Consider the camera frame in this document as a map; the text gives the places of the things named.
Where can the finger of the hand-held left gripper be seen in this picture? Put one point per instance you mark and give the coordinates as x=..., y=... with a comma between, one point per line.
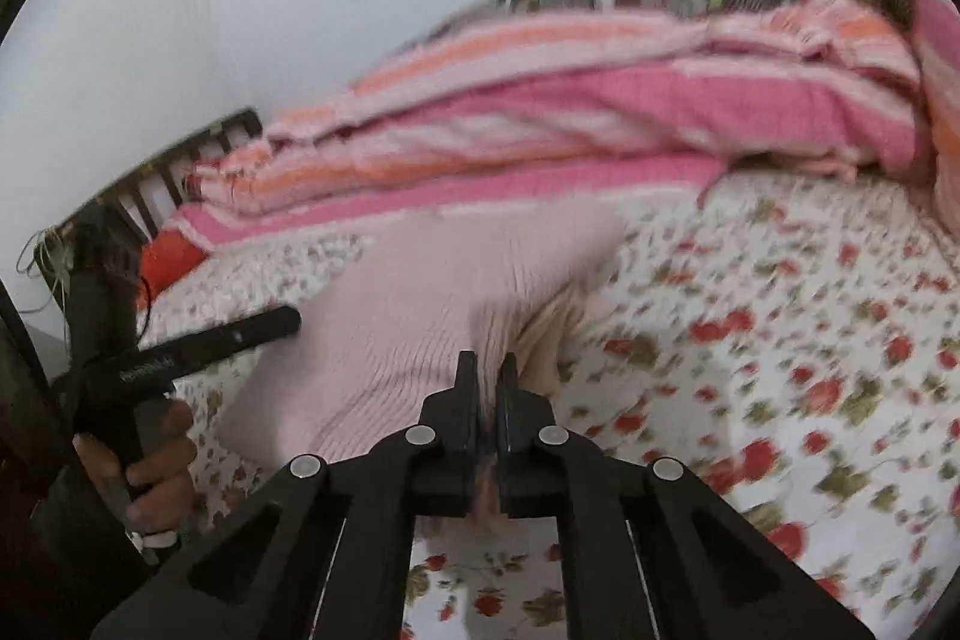
x=225, y=344

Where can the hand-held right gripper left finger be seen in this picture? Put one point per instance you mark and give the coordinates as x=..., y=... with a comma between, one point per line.
x=469, y=407

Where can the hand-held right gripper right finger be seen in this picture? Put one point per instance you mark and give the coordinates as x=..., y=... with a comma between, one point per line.
x=506, y=415

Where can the pink knit sweater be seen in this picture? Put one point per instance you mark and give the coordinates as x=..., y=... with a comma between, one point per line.
x=405, y=325

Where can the person's left hand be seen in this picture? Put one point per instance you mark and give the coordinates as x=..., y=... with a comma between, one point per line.
x=165, y=460

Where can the orange red cloth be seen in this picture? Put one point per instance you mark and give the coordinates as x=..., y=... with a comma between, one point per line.
x=169, y=261

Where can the dark wooden headboard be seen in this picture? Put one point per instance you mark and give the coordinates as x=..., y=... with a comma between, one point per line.
x=187, y=153

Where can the red floral bedsheet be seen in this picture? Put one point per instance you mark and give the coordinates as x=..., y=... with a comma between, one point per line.
x=787, y=310

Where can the pink orange striped quilt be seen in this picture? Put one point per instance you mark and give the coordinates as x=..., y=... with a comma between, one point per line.
x=600, y=108

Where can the pink orange striped pillow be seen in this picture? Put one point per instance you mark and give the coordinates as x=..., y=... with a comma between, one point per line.
x=941, y=85

